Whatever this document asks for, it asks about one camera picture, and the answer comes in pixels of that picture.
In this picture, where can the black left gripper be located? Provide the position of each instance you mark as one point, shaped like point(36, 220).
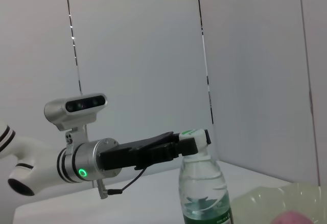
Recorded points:
point(132, 155)

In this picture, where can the clear water bottle green label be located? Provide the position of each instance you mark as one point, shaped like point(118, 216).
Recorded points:
point(201, 183)

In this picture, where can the pink peach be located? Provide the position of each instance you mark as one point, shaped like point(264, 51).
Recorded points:
point(293, 219)

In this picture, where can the translucent green fruit bowl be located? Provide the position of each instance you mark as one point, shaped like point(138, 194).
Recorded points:
point(268, 201)

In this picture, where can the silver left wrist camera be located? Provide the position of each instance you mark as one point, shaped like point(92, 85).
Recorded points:
point(76, 108)

